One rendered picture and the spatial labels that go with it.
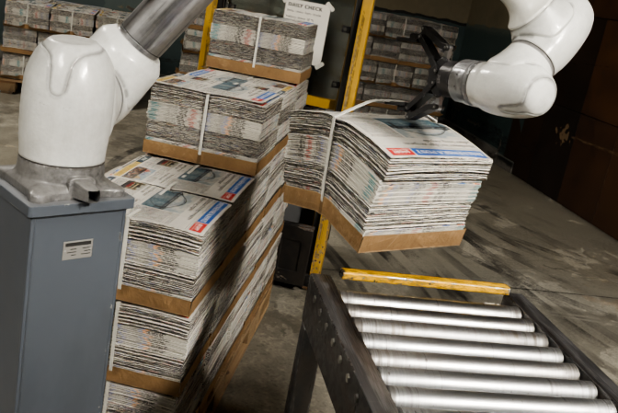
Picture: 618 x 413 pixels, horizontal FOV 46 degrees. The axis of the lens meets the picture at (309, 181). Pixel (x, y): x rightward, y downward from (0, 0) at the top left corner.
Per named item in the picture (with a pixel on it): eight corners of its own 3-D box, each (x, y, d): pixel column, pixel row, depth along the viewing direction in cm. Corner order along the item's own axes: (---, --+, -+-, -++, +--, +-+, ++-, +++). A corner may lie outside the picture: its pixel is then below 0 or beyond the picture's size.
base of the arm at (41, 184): (43, 212, 122) (46, 180, 121) (-9, 172, 137) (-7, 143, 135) (138, 203, 135) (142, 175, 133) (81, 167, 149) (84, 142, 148)
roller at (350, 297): (330, 315, 164) (328, 296, 167) (519, 331, 175) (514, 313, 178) (336, 304, 161) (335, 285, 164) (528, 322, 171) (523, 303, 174)
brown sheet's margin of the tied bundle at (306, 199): (282, 201, 178) (283, 184, 177) (376, 199, 193) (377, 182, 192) (317, 211, 164) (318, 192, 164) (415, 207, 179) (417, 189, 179)
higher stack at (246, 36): (167, 313, 311) (211, 6, 278) (189, 287, 340) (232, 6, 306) (255, 334, 307) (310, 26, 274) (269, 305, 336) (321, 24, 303)
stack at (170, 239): (26, 485, 199) (52, 199, 178) (168, 312, 312) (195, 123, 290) (160, 521, 196) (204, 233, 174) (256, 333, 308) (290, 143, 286)
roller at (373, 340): (356, 354, 142) (349, 358, 147) (570, 371, 153) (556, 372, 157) (357, 329, 144) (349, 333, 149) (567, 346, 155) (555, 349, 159)
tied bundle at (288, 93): (171, 137, 262) (179, 74, 256) (196, 124, 290) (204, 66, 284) (273, 159, 257) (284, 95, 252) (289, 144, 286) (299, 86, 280)
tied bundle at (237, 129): (140, 153, 233) (149, 82, 227) (171, 137, 261) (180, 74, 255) (254, 178, 229) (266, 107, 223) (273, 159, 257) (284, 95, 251)
